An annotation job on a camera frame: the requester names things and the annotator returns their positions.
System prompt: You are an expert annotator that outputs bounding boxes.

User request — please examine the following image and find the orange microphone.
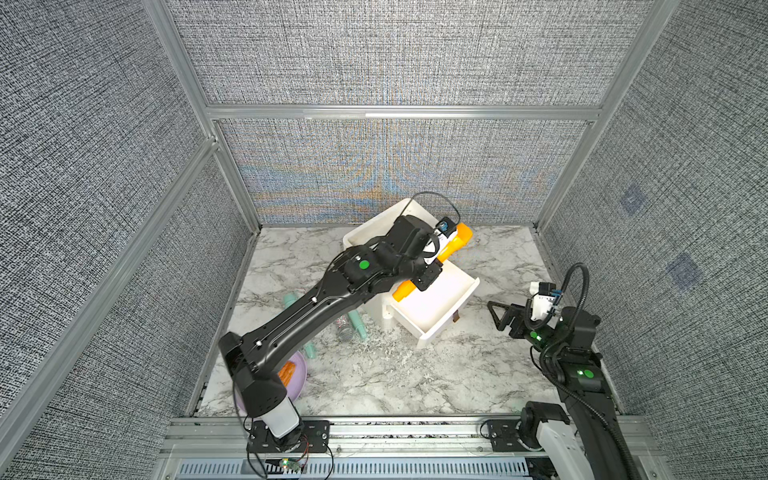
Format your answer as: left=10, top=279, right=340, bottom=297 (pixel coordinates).
left=392, top=223, right=473, bottom=302

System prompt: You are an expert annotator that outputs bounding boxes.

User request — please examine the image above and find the mint green microphone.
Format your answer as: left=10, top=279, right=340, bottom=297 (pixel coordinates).
left=283, top=292, right=318, bottom=361
left=347, top=310, right=368, bottom=341

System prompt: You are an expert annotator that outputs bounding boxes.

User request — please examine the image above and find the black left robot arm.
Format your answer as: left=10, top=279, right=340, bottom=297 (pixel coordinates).
left=218, top=215, right=457, bottom=444

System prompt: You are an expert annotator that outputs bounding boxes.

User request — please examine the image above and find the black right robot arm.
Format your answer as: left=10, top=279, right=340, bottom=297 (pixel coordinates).
left=487, top=301, right=641, bottom=479

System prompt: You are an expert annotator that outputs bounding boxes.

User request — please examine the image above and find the white drawer cabinet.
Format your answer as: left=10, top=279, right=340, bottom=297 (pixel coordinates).
left=342, top=197, right=436, bottom=328

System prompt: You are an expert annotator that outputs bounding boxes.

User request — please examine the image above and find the orange pastry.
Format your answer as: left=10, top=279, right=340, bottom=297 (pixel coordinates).
left=278, top=360, right=296, bottom=387

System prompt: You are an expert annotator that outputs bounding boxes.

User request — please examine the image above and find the purple plate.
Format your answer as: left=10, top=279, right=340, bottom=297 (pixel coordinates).
left=233, top=350, right=309, bottom=415

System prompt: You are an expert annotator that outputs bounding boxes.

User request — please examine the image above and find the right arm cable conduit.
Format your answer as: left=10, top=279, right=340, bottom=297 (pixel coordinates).
left=536, top=262, right=640, bottom=480

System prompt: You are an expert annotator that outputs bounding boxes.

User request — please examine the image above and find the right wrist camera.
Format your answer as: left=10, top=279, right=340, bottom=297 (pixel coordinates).
left=529, top=281, right=562, bottom=322

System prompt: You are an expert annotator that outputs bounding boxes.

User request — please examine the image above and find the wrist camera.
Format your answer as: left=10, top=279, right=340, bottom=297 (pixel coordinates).
left=424, top=216, right=458, bottom=258
left=529, top=281, right=562, bottom=322

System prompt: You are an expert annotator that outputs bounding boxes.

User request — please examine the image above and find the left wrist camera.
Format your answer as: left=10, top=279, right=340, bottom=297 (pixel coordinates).
left=424, top=216, right=458, bottom=258

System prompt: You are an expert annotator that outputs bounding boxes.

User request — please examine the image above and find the left camera cable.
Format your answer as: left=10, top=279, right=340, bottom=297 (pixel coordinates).
left=398, top=190, right=463, bottom=226

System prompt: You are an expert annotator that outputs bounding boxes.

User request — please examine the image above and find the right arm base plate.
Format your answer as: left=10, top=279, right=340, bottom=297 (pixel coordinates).
left=480, top=419, right=526, bottom=453

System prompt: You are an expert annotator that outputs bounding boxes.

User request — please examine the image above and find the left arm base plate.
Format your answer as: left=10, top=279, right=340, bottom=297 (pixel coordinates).
left=247, top=420, right=331, bottom=455

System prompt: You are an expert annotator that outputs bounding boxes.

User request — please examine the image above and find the aluminium front rail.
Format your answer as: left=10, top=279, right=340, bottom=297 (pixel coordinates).
left=151, top=414, right=561, bottom=479

